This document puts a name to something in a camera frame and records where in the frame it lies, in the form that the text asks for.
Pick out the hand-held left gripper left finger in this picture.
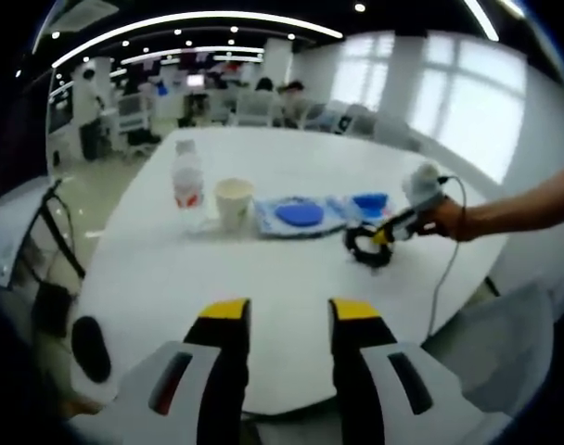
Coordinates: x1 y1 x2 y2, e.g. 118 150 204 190
117 298 252 445

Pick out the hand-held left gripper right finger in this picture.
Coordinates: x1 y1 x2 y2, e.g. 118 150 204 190
327 298 488 445

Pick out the small blue packet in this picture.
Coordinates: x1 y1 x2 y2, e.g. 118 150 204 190
337 190 397 220

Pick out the clear packet with blue disc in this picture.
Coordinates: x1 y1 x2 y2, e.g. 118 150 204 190
254 194 349 239

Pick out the beige paper cup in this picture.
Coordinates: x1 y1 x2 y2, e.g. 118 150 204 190
214 176 256 229

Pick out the clear bottle with red label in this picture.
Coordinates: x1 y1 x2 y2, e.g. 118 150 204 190
171 139 206 229

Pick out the person's right hand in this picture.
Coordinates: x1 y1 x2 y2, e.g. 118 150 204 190
426 196 479 242

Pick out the white table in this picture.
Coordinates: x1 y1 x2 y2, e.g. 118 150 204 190
70 127 509 416

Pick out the large bright window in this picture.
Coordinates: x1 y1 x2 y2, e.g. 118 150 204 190
408 33 530 185

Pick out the narrow bright window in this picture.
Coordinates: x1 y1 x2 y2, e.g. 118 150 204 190
329 33 397 113

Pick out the black oval pad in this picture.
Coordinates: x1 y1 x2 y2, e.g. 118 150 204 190
71 315 113 384

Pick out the straight ceiling light strip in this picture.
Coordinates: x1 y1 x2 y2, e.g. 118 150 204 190
462 0 502 44

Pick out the white background chair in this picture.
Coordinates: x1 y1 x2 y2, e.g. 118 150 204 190
234 89 277 128

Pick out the white shelf trolley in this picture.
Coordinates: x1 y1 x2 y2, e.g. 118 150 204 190
116 94 154 141

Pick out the curved ceiling light strip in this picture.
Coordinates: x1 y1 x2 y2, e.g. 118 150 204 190
49 10 346 71

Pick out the white pillar unit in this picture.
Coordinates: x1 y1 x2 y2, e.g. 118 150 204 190
71 57 112 161

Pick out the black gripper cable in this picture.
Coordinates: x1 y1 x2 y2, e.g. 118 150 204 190
425 174 469 337

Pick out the black frame chair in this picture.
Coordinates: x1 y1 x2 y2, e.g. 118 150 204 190
0 178 87 336

